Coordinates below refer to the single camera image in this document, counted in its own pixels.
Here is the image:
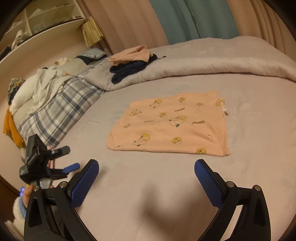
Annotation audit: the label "peach cartoon print pajama top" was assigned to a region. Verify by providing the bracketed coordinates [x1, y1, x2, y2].
[107, 91, 230, 157]

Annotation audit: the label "white crumpled clothes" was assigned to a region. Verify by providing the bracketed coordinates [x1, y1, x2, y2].
[10, 69, 72, 115]

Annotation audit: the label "left hand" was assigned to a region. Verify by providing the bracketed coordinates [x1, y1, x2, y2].
[22, 178, 55, 209]

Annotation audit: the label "plaid grey pillow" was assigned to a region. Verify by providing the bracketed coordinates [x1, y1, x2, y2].
[18, 77, 104, 147]

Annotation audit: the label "light blue fuzzy sleeve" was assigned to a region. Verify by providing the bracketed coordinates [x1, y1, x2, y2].
[4, 196, 27, 240]

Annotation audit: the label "orange cloth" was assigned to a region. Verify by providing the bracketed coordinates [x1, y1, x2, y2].
[3, 107, 25, 148]

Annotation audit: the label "pink bed sheet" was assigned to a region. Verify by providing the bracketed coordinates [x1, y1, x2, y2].
[56, 74, 295, 240]

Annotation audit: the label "dark navy garment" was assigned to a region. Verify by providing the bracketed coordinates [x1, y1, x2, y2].
[110, 54, 159, 84]

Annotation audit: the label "striped blue folded cloth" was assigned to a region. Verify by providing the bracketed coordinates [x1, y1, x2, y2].
[76, 48, 107, 65]

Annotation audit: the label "white wardrobe shelf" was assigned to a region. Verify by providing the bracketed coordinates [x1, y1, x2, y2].
[0, 0, 87, 77]

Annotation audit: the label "straw tassel hanging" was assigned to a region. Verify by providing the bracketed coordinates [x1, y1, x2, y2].
[81, 17, 104, 47]

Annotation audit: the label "peach folded garment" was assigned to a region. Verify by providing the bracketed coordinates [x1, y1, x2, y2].
[108, 45, 153, 66]

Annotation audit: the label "pink curtain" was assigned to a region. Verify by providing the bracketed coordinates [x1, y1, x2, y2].
[77, 1, 169, 54]

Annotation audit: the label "pink folded duvet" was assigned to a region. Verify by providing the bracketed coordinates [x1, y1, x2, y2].
[84, 36, 295, 91]

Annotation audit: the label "teal curtain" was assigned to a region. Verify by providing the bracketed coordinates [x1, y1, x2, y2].
[149, 0, 239, 45]

